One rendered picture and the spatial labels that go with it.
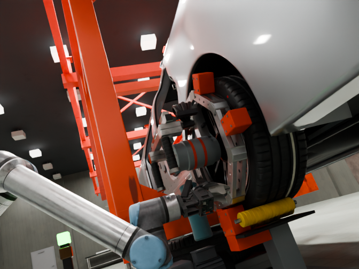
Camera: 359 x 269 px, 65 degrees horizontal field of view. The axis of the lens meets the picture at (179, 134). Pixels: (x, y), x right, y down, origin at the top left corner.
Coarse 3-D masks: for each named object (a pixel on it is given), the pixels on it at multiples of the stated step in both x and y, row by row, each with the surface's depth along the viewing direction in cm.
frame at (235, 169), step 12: (192, 96) 131; (204, 96) 122; (216, 96) 121; (216, 108) 112; (228, 108) 114; (216, 120) 113; (192, 132) 155; (228, 144) 108; (240, 144) 108; (228, 156) 109; (240, 156) 107; (228, 168) 112; (240, 168) 111; (204, 180) 152; (228, 180) 114; (240, 180) 113; (228, 192) 116; (240, 192) 115; (216, 204) 131; (228, 204) 119
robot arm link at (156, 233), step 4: (156, 228) 90; (160, 228) 91; (152, 232) 89; (156, 232) 89; (160, 232) 90; (164, 232) 92; (160, 236) 90; (164, 236) 91; (164, 240) 89; (168, 248) 88; (168, 252) 86; (168, 256) 88; (172, 256) 90; (168, 260) 87; (172, 260) 89; (164, 264) 86; (168, 264) 87; (172, 264) 88; (160, 268) 85; (164, 268) 86
